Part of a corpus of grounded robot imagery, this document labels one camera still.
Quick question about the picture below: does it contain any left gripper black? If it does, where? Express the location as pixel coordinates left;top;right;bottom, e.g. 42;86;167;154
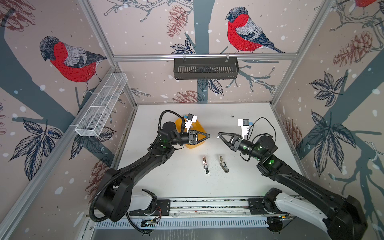
169;131;209;147

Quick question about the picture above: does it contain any white pink stapler body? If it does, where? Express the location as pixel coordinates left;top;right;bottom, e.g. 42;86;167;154
202;156;210;175

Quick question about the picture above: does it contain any metal stapler base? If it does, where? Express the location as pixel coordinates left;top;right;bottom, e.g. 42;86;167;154
219;156;229;173

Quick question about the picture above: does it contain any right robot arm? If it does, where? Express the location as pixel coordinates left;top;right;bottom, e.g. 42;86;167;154
218;132;368;240

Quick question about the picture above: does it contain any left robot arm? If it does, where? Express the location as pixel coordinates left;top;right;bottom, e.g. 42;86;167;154
89;114;210;222

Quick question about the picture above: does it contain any yellow plastic tray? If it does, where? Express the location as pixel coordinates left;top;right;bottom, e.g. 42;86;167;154
173;114;210;149

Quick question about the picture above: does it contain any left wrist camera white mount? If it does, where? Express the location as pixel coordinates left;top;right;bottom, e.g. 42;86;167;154
184;114;198;133

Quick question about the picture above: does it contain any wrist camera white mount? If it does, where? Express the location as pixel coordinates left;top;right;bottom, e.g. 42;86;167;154
238;119;253;140
184;114;198;133

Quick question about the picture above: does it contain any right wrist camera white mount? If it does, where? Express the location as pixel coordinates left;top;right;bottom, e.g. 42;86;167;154
238;119;253;140

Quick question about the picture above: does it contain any aluminium rail front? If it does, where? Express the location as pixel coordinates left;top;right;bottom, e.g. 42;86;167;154
86;196;334;218

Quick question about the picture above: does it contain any black hanging wire basket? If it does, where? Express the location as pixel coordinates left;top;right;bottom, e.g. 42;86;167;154
174;58;239;80

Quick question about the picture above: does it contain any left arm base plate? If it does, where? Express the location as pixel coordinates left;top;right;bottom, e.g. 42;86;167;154
129;200;171;217

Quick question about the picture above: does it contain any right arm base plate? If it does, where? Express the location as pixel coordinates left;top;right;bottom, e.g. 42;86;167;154
248;198;269;215

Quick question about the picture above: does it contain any white wire mesh shelf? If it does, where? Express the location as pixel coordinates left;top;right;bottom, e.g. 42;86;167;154
75;73;128;137

